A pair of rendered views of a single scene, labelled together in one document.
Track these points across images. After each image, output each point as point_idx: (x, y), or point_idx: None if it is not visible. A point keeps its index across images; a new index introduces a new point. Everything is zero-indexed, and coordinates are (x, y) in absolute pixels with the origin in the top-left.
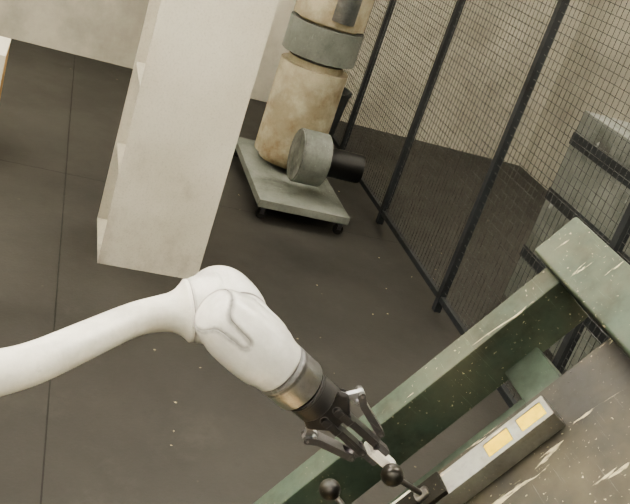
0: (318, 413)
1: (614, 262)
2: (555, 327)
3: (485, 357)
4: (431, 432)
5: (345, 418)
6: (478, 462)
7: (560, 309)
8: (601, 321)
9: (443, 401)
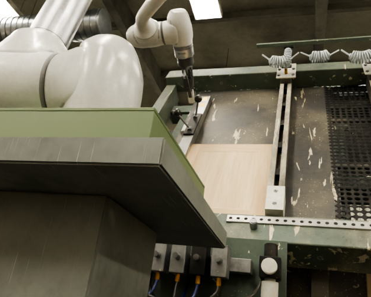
0: (193, 62)
1: (196, 70)
2: (175, 101)
3: (168, 104)
4: None
5: (191, 72)
6: (202, 108)
7: (176, 95)
8: (208, 75)
9: (162, 117)
